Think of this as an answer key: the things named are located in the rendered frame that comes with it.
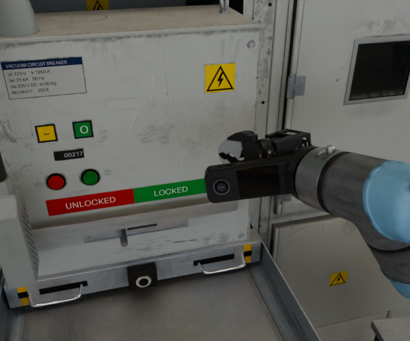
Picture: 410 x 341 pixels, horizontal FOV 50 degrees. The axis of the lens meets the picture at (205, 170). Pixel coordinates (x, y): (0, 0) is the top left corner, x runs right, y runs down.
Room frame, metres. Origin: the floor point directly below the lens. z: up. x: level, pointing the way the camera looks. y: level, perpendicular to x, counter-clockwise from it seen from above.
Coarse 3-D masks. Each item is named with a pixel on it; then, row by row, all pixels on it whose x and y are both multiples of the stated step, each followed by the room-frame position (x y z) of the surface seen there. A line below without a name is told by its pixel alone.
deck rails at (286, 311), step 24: (264, 264) 0.75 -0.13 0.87; (0, 288) 0.63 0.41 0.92; (264, 288) 0.69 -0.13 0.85; (288, 288) 0.63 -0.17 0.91; (0, 312) 0.58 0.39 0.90; (24, 312) 0.63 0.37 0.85; (288, 312) 0.62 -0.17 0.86; (0, 336) 0.54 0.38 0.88; (288, 336) 0.57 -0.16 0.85; (312, 336) 0.53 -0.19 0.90
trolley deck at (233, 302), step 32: (128, 288) 0.70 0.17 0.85; (160, 288) 0.70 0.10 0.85; (192, 288) 0.70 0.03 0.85; (224, 288) 0.70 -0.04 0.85; (256, 288) 0.70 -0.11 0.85; (32, 320) 0.61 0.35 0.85; (64, 320) 0.61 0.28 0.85; (96, 320) 0.61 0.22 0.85; (128, 320) 0.61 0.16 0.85; (160, 320) 0.61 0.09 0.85; (192, 320) 0.61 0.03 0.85; (224, 320) 0.61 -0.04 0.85; (256, 320) 0.61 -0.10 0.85
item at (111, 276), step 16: (256, 240) 0.76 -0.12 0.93; (160, 256) 0.71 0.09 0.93; (176, 256) 0.71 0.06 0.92; (192, 256) 0.72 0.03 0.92; (208, 256) 0.73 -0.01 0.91; (224, 256) 0.74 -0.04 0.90; (256, 256) 0.76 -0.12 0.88; (64, 272) 0.66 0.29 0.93; (80, 272) 0.66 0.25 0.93; (96, 272) 0.67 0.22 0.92; (112, 272) 0.68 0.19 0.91; (160, 272) 0.70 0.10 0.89; (176, 272) 0.71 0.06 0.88; (192, 272) 0.72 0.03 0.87; (16, 288) 0.63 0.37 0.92; (48, 288) 0.64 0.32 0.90; (64, 288) 0.65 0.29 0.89; (96, 288) 0.67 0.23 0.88; (112, 288) 0.67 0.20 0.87; (16, 304) 0.63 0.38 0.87
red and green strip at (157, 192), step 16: (112, 192) 0.69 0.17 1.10; (128, 192) 0.70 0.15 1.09; (144, 192) 0.71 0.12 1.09; (160, 192) 0.72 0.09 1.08; (176, 192) 0.72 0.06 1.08; (192, 192) 0.73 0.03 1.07; (48, 208) 0.66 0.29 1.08; (64, 208) 0.67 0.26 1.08; (80, 208) 0.68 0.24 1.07; (96, 208) 0.68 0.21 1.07
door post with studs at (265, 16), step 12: (252, 0) 0.97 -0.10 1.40; (264, 0) 0.97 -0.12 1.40; (252, 12) 0.97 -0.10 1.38; (264, 12) 0.97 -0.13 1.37; (264, 24) 0.97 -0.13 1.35; (264, 36) 0.97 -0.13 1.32; (264, 48) 0.97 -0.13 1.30; (264, 60) 0.97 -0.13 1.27; (264, 72) 0.97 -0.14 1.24; (264, 84) 0.97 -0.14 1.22; (264, 96) 0.97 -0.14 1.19; (264, 108) 0.97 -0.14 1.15; (264, 120) 0.98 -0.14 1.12; (264, 132) 0.98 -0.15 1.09; (252, 204) 0.97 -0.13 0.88; (252, 216) 0.97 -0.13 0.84
